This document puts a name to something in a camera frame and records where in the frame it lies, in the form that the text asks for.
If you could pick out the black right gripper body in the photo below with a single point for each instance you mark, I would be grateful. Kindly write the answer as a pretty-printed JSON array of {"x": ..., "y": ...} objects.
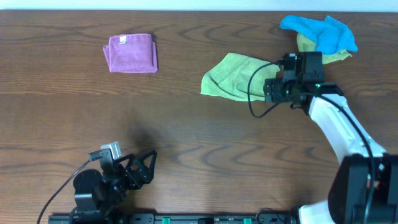
[{"x": 281, "y": 91}]

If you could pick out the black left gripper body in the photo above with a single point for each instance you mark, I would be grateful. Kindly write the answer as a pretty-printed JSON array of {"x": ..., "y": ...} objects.
[{"x": 132, "y": 173}]

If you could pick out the green microfiber cloth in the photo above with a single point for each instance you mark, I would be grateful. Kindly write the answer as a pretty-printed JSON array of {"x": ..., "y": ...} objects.
[{"x": 238, "y": 77}]

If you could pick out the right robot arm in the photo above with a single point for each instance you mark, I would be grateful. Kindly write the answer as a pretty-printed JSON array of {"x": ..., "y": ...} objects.
[{"x": 365, "y": 187}]

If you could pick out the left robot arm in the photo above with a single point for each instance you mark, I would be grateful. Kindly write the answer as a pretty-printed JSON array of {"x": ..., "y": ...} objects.
[{"x": 98, "y": 194}]

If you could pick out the crumpled blue cloth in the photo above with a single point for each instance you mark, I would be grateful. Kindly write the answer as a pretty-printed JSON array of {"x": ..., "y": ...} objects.
[{"x": 330, "y": 35}]

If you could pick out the folded purple cloth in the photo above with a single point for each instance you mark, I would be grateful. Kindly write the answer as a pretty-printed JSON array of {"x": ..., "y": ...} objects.
[{"x": 131, "y": 53}]

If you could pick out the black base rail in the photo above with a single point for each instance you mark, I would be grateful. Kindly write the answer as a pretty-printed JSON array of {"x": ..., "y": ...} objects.
[{"x": 148, "y": 218}]

